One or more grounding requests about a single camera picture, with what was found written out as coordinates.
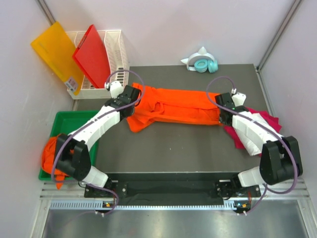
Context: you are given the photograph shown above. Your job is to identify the orange t-shirt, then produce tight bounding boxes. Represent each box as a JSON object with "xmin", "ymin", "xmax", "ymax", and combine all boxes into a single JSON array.
[
  {"xmin": 127, "ymin": 86, "xmax": 220, "ymax": 133},
  {"xmin": 41, "ymin": 136, "xmax": 69, "ymax": 189}
]

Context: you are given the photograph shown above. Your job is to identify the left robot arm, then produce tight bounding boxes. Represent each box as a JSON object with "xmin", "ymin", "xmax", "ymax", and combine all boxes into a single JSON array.
[{"xmin": 52, "ymin": 86, "xmax": 142, "ymax": 197}]

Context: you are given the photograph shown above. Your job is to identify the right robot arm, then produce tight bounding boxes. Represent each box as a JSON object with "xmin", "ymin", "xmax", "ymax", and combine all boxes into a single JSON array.
[{"xmin": 215, "ymin": 93, "xmax": 303, "ymax": 196}]

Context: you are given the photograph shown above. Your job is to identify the white folded t-shirt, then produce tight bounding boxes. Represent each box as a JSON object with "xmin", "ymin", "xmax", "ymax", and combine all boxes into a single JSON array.
[{"xmin": 235, "ymin": 113, "xmax": 272, "ymax": 156}]

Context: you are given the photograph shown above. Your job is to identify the magenta folded t-shirt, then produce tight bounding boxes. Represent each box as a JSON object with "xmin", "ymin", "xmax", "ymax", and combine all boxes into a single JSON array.
[{"xmin": 224, "ymin": 108, "xmax": 282, "ymax": 149}]

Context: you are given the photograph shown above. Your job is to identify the teal cat-ear headphones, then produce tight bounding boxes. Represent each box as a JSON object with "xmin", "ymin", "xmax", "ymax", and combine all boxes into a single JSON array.
[{"xmin": 181, "ymin": 47, "xmax": 218, "ymax": 73}]

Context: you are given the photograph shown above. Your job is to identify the green plastic bin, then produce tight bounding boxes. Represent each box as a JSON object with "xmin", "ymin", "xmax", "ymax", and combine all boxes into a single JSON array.
[{"xmin": 39, "ymin": 111, "xmax": 97, "ymax": 181}]

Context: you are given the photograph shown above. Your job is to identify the red folder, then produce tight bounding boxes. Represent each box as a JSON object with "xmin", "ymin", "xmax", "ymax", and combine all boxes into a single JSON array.
[{"xmin": 72, "ymin": 24, "xmax": 111, "ymax": 89}]

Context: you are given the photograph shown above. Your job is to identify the orange t-shirt in bin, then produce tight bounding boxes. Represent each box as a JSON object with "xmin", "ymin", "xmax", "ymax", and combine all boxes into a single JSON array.
[{"xmin": 41, "ymin": 136, "xmax": 69, "ymax": 189}]

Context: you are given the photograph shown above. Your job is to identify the yellow folder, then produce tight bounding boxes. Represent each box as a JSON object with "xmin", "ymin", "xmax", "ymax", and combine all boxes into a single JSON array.
[{"xmin": 31, "ymin": 22, "xmax": 84, "ymax": 95}]

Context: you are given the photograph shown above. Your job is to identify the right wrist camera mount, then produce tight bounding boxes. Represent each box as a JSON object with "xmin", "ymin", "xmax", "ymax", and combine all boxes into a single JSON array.
[{"xmin": 231, "ymin": 88, "xmax": 247, "ymax": 107}]

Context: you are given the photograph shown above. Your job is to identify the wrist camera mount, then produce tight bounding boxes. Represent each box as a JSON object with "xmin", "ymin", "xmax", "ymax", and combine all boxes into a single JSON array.
[
  {"xmin": 105, "ymin": 81, "xmax": 124, "ymax": 98},
  {"xmin": 231, "ymin": 88, "xmax": 247, "ymax": 107}
]

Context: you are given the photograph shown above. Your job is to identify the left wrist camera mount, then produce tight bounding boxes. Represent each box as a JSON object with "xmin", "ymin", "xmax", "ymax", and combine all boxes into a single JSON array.
[{"xmin": 105, "ymin": 81, "xmax": 124, "ymax": 98}]

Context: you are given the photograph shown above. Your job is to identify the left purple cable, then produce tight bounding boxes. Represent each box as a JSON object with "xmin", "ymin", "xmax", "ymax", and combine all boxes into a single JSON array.
[{"xmin": 51, "ymin": 69, "xmax": 146, "ymax": 216}]

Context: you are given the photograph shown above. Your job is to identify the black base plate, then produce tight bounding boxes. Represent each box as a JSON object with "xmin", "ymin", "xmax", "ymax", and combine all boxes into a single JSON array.
[{"xmin": 84, "ymin": 171, "xmax": 263, "ymax": 205}]

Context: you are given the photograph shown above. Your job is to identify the aluminium frame rail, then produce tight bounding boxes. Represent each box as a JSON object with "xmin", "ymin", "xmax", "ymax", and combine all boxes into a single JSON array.
[{"xmin": 40, "ymin": 181, "xmax": 310, "ymax": 211}]

